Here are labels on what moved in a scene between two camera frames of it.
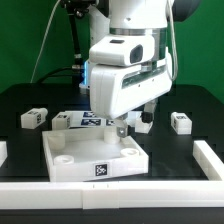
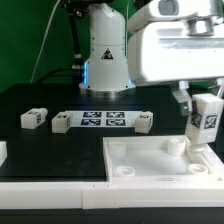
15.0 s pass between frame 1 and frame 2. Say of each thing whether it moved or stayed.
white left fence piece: stayed
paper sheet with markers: stayed
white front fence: stayed
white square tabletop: moved
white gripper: moved
